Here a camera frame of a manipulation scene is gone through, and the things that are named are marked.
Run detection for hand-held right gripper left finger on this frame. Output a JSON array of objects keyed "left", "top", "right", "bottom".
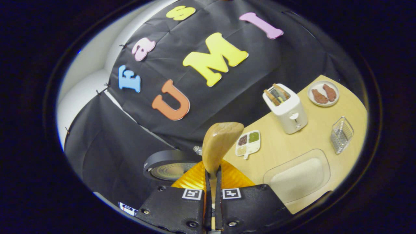
[{"left": 135, "top": 160, "right": 213, "bottom": 234}]

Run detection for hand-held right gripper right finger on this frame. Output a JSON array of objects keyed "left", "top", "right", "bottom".
[{"left": 215, "top": 159, "right": 293, "bottom": 234}]

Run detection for dark grey rice cooker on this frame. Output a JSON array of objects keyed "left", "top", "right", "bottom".
[{"left": 143, "top": 149, "right": 202, "bottom": 181}]

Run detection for clear container of rice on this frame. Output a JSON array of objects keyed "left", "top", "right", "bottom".
[{"left": 263, "top": 149, "right": 331, "bottom": 204}]

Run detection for wooden spoon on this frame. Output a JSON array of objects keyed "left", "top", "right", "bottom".
[{"left": 202, "top": 122, "right": 245, "bottom": 229}]

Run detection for white divided grain dish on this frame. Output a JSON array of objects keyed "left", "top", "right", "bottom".
[{"left": 235, "top": 130, "right": 261, "bottom": 160}]

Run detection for white toaster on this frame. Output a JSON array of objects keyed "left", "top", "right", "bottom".
[{"left": 262, "top": 83, "right": 308, "bottom": 134}]

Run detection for toasted bread slice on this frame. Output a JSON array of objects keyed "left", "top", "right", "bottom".
[
  {"left": 272, "top": 84, "right": 291, "bottom": 100},
  {"left": 264, "top": 89, "right": 280, "bottom": 106}
]

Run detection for brown meat piece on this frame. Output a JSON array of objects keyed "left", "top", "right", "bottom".
[
  {"left": 323, "top": 84, "right": 337, "bottom": 102},
  {"left": 311, "top": 89, "right": 329, "bottom": 104}
]

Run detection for white round plate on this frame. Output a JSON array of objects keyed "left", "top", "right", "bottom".
[{"left": 307, "top": 80, "right": 340, "bottom": 107}]

